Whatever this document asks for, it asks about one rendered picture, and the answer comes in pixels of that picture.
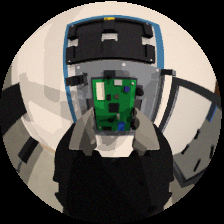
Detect green circuit board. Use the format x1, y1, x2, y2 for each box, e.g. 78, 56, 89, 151
92, 79, 136, 131

